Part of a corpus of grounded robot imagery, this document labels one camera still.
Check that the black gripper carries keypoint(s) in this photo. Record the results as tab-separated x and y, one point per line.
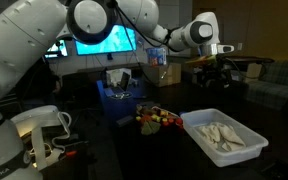
215	70

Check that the white terry towel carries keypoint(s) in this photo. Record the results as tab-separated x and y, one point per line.
220	135

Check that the red fuzzy ball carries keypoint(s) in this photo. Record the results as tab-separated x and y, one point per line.
179	122

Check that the yellow toy piece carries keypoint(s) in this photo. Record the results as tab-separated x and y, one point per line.
164	113
156	118

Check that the white bowl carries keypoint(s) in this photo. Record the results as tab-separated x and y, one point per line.
155	107

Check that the red toy fruit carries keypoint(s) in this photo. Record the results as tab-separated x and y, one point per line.
146	118

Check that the small yellow foam cube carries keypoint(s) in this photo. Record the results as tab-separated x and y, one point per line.
138	118

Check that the gray foam block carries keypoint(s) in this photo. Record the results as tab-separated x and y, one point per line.
125	121

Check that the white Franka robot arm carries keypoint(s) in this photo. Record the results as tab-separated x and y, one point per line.
24	43

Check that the white plastic bin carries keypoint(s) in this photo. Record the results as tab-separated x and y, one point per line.
250	146

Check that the brown cardboard box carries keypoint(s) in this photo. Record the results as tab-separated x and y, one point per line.
162	76

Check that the green plaid sofa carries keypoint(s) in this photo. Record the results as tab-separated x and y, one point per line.
277	83

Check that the orange toy fruit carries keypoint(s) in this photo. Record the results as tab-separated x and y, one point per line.
165	122

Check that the blue printed box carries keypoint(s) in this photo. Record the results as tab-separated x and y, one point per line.
156	56

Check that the blue table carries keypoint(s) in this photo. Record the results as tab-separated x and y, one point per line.
127	106

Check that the white box on blue table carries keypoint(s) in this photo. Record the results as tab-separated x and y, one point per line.
114	76

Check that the large lit monitor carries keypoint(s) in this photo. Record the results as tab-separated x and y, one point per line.
110	43

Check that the black desk chair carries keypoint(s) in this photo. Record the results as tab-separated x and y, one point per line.
79	90

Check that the medium lit monitor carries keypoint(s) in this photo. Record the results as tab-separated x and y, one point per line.
59	50

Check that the person in dark shirt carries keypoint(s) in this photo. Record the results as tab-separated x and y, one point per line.
54	85

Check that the orange black clamp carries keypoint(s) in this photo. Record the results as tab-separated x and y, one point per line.
70	153

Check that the white wall outlet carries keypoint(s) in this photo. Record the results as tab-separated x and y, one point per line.
240	46

